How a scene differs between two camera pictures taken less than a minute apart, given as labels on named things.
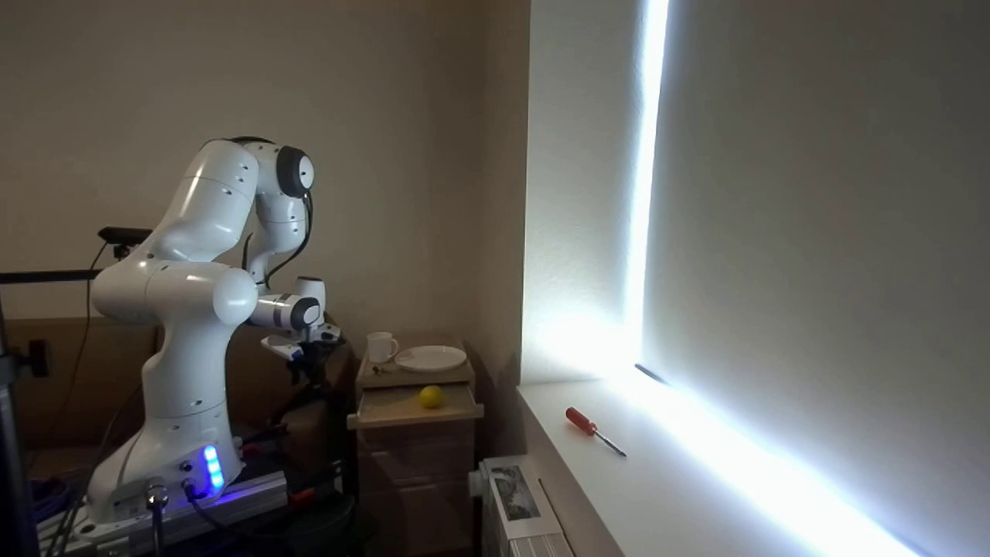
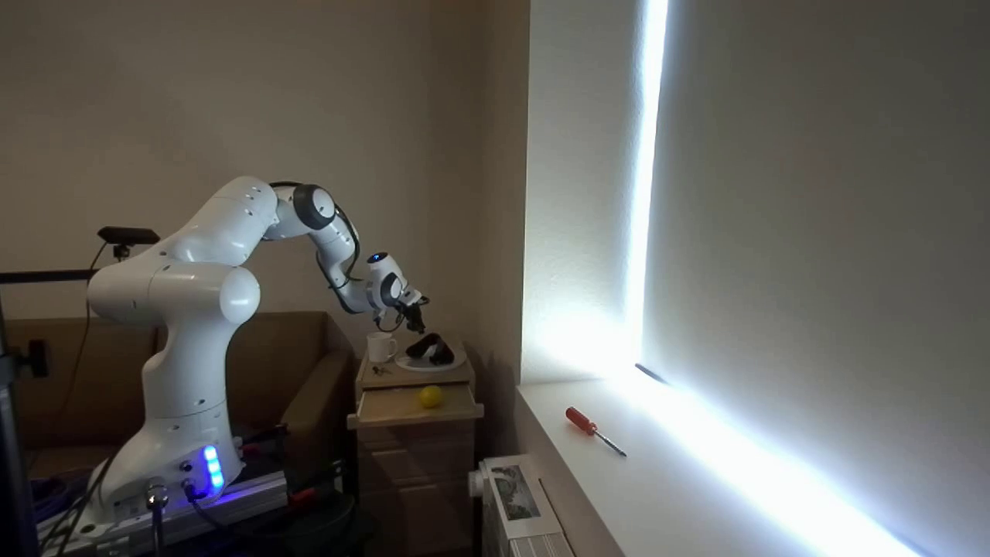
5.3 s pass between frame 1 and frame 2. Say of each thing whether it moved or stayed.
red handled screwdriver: stayed
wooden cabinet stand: stayed
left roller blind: stayed
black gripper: moved
